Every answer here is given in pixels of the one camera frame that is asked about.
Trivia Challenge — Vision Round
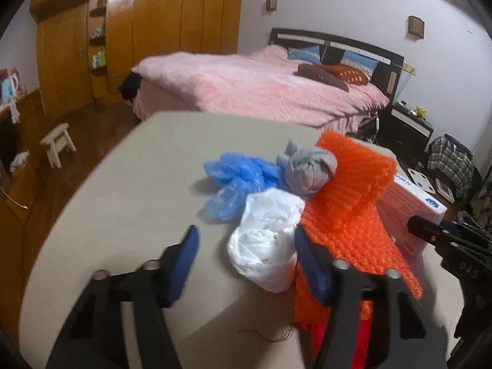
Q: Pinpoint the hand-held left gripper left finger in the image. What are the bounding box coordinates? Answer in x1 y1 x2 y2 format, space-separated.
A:
46 225 201 369

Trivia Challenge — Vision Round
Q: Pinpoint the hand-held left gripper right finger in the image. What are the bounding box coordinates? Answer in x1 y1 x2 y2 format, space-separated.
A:
294 225 427 369

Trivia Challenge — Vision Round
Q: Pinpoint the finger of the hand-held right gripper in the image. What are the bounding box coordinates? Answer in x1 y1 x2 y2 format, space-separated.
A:
440 211 492 241
408 216 467 256

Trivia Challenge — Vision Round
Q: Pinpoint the white and pink cardboard box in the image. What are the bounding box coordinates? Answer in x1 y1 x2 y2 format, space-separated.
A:
375 169 448 256

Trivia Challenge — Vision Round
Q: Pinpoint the white plastic bag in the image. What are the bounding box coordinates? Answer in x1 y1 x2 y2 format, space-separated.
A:
227 188 306 293

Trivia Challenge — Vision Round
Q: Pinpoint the orange bubble wrap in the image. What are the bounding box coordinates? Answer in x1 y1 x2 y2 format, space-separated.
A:
294 130 423 331

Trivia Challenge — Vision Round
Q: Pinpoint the flat white and red board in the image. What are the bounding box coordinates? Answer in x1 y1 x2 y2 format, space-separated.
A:
434 179 456 202

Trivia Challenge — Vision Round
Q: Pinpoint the white bathroom scale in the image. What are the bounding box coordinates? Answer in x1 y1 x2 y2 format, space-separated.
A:
407 167 439 193

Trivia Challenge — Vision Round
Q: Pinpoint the plaid bag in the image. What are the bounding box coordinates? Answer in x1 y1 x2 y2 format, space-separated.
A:
427 134 475 200

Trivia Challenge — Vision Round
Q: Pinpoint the red plastic bag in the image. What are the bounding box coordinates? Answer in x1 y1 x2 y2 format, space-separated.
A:
307 304 371 369

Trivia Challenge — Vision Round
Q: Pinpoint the grey sock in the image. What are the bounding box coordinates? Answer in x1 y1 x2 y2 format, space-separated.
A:
276 140 338 195

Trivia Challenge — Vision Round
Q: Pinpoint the dark nightstand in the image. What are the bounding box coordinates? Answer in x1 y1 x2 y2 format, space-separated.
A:
379 102 435 158

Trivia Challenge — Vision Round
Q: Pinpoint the blue plastic bag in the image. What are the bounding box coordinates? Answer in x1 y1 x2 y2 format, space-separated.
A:
202 153 287 221

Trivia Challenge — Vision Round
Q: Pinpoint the bed with dark headboard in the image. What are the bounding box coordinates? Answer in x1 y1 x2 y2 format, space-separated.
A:
131 28 405 139

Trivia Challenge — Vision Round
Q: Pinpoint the orange dotted pillow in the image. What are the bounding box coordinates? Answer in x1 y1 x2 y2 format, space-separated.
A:
317 64 371 85

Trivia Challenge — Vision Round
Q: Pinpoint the wooden dresser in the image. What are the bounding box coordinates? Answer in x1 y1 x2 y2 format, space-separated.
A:
0 88 45 316

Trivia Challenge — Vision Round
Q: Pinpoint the blue pillow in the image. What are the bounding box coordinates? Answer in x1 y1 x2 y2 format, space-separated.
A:
288 45 321 64
340 51 379 77

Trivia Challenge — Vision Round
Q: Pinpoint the small white wooden stool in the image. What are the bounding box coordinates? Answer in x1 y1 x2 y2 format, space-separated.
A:
40 123 76 169

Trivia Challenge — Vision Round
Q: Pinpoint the black cloth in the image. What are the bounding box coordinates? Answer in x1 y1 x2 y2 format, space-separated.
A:
118 73 144 102

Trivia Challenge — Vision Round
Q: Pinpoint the brown cushion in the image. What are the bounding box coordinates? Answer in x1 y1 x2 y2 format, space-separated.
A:
294 63 350 93

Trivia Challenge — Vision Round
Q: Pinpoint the pink blanket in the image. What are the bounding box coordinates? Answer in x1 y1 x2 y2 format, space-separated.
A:
131 44 391 127

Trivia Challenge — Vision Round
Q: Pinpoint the crumpled white cloth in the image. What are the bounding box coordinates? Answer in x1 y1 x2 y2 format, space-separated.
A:
10 152 29 173

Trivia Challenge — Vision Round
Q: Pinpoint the wooden wardrobe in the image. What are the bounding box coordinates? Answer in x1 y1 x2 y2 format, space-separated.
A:
30 0 247 118

